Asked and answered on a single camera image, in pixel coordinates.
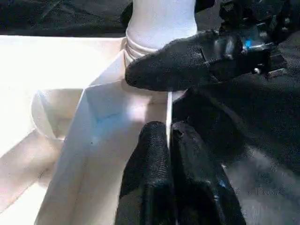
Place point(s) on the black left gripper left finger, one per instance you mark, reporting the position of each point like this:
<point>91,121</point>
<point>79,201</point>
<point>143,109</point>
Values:
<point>150,175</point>

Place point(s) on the black glossy mat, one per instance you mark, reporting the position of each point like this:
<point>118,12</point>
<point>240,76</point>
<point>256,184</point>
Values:
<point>257,152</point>

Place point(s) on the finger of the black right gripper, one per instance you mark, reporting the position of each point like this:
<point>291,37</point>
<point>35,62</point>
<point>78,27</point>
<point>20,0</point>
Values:
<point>175,65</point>
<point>127,11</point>

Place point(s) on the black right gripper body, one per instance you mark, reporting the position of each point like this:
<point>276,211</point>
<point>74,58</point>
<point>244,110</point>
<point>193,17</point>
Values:
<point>257,28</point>

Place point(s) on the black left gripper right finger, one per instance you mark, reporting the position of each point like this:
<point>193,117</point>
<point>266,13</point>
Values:
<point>197,185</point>

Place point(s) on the white plastic table leg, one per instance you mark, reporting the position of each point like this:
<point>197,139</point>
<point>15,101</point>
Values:
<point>161,23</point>

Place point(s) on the white plastic table top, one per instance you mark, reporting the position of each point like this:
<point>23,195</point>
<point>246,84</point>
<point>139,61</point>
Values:
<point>47,70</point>

